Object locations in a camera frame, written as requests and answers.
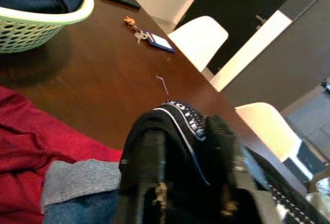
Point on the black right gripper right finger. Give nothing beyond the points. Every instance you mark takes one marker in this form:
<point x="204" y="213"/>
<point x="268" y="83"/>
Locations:
<point x="242" y="182"/>

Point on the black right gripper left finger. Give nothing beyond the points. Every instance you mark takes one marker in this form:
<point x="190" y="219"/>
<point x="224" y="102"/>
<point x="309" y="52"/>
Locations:
<point x="153" y="157"/>

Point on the black garment with lettered band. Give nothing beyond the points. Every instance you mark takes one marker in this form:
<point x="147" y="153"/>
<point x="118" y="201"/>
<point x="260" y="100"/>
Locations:
<point x="185" y="141"/>

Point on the grey cloth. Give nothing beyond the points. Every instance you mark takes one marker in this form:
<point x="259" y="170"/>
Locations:
<point x="82" y="177"/>

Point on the blue jeans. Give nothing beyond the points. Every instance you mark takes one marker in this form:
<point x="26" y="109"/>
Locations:
<point x="82" y="209"/>

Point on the blue key tag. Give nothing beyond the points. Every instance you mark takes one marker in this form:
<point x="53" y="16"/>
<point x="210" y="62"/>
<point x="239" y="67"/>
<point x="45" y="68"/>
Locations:
<point x="161" y="41"/>

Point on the plain red garment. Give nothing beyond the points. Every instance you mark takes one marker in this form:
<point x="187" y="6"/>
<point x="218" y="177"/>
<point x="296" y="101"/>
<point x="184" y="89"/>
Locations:
<point x="38" y="136"/>

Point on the silver keys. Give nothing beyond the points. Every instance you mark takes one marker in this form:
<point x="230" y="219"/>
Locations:
<point x="140" y="37"/>

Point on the orange key charm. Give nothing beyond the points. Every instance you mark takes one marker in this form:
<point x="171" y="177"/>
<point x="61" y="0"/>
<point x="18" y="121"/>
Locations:
<point x="129" y="20"/>

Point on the green laundry basket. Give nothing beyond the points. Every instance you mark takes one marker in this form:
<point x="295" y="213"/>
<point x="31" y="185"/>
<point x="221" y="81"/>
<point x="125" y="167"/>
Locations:
<point x="31" y="33"/>

